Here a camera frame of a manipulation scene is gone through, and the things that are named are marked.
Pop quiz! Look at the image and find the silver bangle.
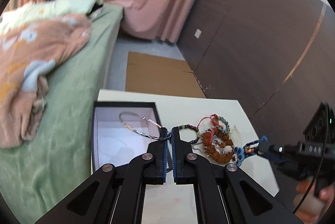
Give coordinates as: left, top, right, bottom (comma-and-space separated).
119, 111, 171, 141

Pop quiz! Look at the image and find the brown rudraksha bead bracelet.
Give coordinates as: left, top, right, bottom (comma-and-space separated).
200, 129, 234, 164

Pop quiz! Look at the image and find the black jewelry box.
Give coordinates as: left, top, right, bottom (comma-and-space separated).
91, 102, 162, 171

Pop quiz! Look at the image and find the red string bracelet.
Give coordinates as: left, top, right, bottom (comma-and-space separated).
196, 113, 220, 136

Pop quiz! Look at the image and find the person's right hand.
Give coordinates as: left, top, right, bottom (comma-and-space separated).
293, 177, 334, 223

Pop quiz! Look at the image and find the flat brown cardboard sheet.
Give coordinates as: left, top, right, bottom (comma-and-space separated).
125, 52, 206, 98

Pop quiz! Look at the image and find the green bed mattress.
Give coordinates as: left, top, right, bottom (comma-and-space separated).
1, 4, 123, 223

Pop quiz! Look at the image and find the pink fleece blanket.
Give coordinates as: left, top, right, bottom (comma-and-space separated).
1, 14, 91, 148

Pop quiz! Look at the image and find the pale green pillow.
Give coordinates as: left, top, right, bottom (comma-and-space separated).
1, 0, 103, 34

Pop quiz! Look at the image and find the green black bead bracelet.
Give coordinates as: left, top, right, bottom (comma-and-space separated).
174, 123, 202, 146

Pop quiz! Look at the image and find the black cable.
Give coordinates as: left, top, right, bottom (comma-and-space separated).
291, 103, 331, 214

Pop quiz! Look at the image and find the white wall plate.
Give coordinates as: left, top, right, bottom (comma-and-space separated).
194, 29, 202, 39

